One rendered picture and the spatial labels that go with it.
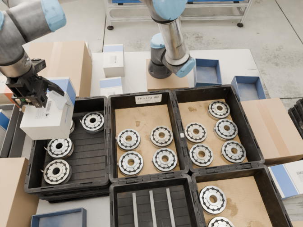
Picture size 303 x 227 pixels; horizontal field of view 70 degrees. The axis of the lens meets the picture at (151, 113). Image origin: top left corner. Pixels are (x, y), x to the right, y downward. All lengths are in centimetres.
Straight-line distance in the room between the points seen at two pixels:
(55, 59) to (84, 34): 165
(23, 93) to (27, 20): 20
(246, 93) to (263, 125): 34
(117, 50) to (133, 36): 139
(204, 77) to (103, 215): 96
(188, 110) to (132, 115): 28
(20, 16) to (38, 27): 4
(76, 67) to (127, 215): 75
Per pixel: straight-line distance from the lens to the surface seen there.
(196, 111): 109
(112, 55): 139
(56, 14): 58
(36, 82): 69
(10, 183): 99
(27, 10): 58
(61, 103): 73
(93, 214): 106
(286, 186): 102
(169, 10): 75
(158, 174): 83
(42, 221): 112
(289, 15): 368
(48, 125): 73
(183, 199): 92
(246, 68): 156
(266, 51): 294
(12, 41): 57
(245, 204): 98
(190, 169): 85
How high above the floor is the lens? 172
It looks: 58 degrees down
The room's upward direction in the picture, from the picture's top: 2 degrees clockwise
